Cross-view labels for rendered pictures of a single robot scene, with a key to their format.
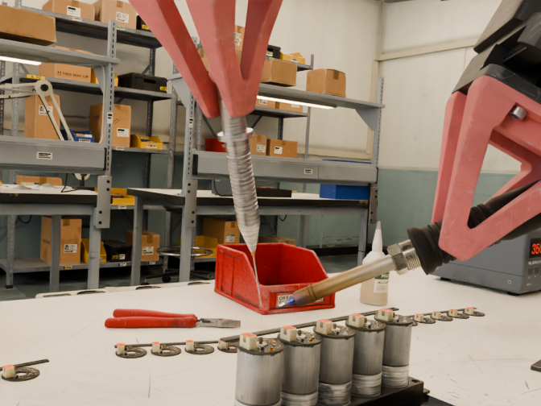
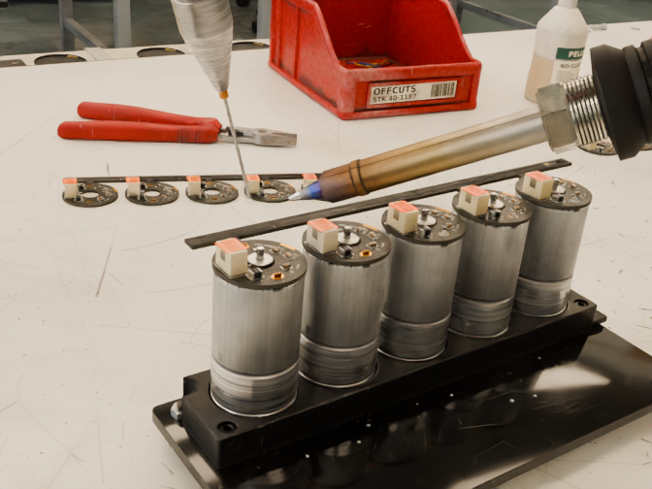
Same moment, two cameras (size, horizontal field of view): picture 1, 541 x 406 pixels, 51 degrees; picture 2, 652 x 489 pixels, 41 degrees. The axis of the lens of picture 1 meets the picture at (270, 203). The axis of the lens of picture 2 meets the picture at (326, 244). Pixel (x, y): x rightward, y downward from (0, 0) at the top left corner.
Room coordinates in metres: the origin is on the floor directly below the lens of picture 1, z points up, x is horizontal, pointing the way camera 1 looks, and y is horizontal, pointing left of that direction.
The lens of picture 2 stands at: (0.09, -0.03, 0.92)
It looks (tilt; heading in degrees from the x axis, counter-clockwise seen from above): 27 degrees down; 4
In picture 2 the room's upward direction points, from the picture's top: 5 degrees clockwise
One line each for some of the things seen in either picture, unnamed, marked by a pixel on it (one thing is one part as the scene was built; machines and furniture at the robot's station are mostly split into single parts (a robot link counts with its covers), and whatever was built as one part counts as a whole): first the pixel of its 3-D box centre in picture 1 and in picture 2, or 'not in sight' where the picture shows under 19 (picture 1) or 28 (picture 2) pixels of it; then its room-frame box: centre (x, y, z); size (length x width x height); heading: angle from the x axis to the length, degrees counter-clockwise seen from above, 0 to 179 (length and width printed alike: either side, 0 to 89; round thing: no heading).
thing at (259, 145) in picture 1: (241, 151); not in sight; (5.17, 0.28, 1.06); 1.20 x 0.45 x 2.12; 127
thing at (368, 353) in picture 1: (362, 362); (479, 274); (0.35, -0.06, 0.79); 0.02 x 0.02 x 0.05
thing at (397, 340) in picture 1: (390, 354); (539, 255); (0.37, -0.08, 0.79); 0.02 x 0.02 x 0.05
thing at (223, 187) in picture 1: (228, 187); not in sight; (3.12, 0.24, 0.80); 0.15 x 0.12 x 0.10; 56
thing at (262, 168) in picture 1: (295, 171); not in sight; (3.20, -0.13, 0.90); 1.30 x 0.06 x 0.12; 127
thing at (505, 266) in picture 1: (494, 253); not in sight; (0.85, -0.34, 0.80); 0.15 x 0.12 x 0.10; 39
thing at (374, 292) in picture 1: (376, 262); (563, 26); (0.68, -0.13, 0.80); 0.03 x 0.03 x 0.10
